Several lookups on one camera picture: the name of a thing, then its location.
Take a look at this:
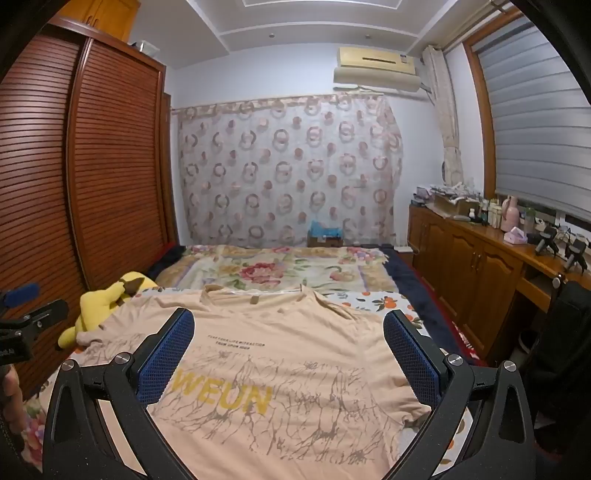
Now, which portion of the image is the cream wall air conditioner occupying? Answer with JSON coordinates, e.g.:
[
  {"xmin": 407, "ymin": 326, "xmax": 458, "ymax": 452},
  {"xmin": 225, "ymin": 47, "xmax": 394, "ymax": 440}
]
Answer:
[{"xmin": 333, "ymin": 46, "xmax": 423, "ymax": 90}]

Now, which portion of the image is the wooden overhead cabinet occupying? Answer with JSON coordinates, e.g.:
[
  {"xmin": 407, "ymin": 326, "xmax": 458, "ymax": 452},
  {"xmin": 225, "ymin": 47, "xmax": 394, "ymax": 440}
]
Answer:
[{"xmin": 60, "ymin": 0, "xmax": 141, "ymax": 44}]

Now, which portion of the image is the blue cloth item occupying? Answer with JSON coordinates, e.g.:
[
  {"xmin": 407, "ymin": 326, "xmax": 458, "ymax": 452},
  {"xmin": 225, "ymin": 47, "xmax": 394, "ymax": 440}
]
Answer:
[{"xmin": 308, "ymin": 220, "xmax": 342, "ymax": 238}]

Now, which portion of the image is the grey striped window blind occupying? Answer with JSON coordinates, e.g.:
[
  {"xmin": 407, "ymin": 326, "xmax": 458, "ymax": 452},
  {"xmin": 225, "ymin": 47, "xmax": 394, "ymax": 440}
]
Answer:
[{"xmin": 473, "ymin": 9, "xmax": 591, "ymax": 217}]

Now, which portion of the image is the beige printed t-shirt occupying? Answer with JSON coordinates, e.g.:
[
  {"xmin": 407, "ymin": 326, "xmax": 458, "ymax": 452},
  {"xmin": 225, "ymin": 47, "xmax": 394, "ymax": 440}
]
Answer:
[{"xmin": 69, "ymin": 284, "xmax": 432, "ymax": 480}]

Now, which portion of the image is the sheer circle-patterned curtain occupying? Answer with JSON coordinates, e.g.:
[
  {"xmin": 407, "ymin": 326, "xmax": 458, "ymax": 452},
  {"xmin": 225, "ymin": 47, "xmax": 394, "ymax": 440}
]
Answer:
[{"xmin": 173, "ymin": 92, "xmax": 404, "ymax": 247}]

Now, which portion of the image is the orange fruit print bedsheet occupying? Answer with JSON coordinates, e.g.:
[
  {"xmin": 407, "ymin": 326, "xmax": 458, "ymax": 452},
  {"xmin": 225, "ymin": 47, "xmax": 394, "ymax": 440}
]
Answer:
[{"xmin": 18, "ymin": 290, "xmax": 467, "ymax": 480}]

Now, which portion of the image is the pink bottle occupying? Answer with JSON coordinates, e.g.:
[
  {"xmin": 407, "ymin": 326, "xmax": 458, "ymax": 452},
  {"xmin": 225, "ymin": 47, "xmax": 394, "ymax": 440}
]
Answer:
[{"xmin": 501, "ymin": 196, "xmax": 520, "ymax": 232}]

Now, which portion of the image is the black backpack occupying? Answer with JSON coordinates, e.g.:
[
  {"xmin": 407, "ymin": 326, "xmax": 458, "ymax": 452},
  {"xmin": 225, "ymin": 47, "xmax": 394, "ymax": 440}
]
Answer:
[{"xmin": 522, "ymin": 279, "xmax": 591, "ymax": 444}]

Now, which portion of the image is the person's left hand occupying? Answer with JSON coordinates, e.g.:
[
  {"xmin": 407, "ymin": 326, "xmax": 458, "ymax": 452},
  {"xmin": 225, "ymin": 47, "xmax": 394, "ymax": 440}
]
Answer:
[{"xmin": 0, "ymin": 364, "xmax": 29, "ymax": 439}]

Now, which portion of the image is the wooden window frame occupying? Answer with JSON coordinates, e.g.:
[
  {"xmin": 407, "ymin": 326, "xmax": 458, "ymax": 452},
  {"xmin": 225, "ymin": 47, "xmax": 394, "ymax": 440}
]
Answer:
[{"xmin": 463, "ymin": 37, "xmax": 498, "ymax": 199}]

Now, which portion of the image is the beige tied drape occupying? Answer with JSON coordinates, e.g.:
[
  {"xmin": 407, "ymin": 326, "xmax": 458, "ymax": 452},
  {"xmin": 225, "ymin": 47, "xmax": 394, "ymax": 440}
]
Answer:
[{"xmin": 422, "ymin": 45, "xmax": 465, "ymax": 195}]

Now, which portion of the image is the small black tripod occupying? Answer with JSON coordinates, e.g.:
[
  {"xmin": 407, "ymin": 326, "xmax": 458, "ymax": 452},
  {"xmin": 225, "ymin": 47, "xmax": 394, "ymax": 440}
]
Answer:
[
  {"xmin": 566, "ymin": 237, "xmax": 588, "ymax": 271},
  {"xmin": 536, "ymin": 226, "xmax": 559, "ymax": 256}
]

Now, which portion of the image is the brown slatted wooden wardrobe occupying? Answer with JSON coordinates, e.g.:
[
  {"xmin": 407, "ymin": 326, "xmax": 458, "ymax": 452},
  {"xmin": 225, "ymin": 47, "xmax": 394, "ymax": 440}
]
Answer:
[{"xmin": 0, "ymin": 14, "xmax": 181, "ymax": 402}]

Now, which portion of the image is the floral blanket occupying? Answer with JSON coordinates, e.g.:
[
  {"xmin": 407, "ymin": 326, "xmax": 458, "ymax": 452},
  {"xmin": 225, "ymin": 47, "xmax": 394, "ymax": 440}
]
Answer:
[{"xmin": 154, "ymin": 244, "xmax": 393, "ymax": 296}]

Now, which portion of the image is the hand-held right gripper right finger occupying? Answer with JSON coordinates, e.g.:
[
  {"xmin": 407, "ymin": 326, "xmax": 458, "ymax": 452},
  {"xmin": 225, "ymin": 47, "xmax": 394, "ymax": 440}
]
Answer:
[{"xmin": 382, "ymin": 309, "xmax": 539, "ymax": 480}]

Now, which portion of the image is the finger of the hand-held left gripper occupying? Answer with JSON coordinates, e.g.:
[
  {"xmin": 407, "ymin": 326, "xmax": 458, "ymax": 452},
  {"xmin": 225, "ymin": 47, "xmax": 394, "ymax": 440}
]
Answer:
[
  {"xmin": 0, "ymin": 299, "xmax": 70, "ymax": 344},
  {"xmin": 0, "ymin": 284, "xmax": 41, "ymax": 308}
]

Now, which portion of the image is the cardboard box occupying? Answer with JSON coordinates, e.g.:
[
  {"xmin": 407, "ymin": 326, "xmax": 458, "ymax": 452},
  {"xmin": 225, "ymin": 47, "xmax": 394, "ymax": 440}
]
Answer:
[{"xmin": 431, "ymin": 187, "xmax": 481, "ymax": 217}]

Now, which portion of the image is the yellow plush toy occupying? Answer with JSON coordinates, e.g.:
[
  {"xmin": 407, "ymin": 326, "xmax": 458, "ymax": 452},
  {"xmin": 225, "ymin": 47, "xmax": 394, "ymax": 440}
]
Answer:
[{"xmin": 58, "ymin": 271, "xmax": 160, "ymax": 349}]

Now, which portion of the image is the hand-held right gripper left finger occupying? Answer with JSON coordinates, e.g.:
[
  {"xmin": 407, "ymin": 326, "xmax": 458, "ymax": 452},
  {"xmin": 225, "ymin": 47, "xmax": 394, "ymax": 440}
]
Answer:
[{"xmin": 41, "ymin": 307, "xmax": 197, "ymax": 480}]

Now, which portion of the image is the wooden sideboard cabinet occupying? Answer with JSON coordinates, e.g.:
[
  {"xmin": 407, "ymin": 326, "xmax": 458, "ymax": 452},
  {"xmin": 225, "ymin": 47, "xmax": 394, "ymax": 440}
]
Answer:
[{"xmin": 407, "ymin": 203, "xmax": 568, "ymax": 365}]

